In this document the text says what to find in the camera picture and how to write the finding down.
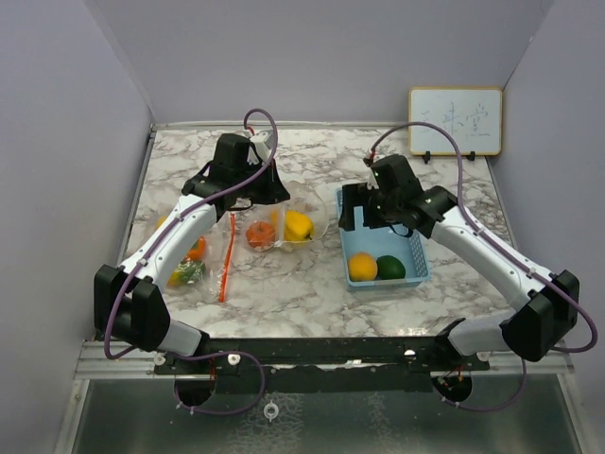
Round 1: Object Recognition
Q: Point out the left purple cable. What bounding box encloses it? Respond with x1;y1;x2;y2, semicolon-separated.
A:
102;108;278;417

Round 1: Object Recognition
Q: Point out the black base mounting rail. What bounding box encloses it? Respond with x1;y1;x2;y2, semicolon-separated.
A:
155;337;489;393

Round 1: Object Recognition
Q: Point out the clear zip top bag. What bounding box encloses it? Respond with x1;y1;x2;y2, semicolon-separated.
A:
166;213;236;303

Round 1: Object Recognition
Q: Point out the small whiteboard with writing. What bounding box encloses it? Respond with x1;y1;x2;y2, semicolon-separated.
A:
408;86;503;156

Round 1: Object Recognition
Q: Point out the yellow bell pepper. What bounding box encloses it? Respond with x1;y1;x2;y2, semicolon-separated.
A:
284;210;315;242

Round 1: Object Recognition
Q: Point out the bumpy red orange tangerine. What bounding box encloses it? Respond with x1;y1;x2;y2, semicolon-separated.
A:
246;221;276;250

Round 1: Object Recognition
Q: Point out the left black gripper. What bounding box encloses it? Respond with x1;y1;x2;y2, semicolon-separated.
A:
234;158;291;205

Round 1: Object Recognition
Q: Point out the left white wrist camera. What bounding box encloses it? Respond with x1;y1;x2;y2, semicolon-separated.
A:
246;131;275;166

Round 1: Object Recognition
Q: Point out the green avocado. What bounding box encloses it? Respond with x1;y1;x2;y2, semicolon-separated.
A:
376;255;406;280

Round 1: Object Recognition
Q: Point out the purple cable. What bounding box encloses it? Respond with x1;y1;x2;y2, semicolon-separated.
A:
102;108;278;417
364;121;597;412

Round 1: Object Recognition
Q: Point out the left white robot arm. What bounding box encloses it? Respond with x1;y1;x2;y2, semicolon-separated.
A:
94;131;290;374

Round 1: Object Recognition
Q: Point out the yellow orange peach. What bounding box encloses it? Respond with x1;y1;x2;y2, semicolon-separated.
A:
348;252;378;282

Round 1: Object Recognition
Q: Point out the light blue plastic basket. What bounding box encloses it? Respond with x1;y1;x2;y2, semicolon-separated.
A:
339;206;431;290

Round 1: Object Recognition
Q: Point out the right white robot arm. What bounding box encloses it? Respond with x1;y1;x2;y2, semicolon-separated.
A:
338;155;579;370

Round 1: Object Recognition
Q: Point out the green yellow mango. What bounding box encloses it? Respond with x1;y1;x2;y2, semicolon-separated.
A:
167;259;206;288

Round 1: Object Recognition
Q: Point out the orange bell pepper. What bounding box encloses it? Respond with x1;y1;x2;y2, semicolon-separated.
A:
270;211;280;228

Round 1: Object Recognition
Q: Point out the clear zip bag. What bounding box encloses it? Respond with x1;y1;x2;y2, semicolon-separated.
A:
166;213;236;303
242;182;329;252

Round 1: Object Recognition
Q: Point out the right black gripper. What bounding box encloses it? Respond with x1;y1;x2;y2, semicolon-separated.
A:
338;182;400;231

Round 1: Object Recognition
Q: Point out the orange tomato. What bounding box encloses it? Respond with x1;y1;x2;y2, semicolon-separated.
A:
185;236;207;261

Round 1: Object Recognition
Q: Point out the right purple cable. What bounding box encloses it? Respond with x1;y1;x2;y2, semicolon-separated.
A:
364;121;597;412

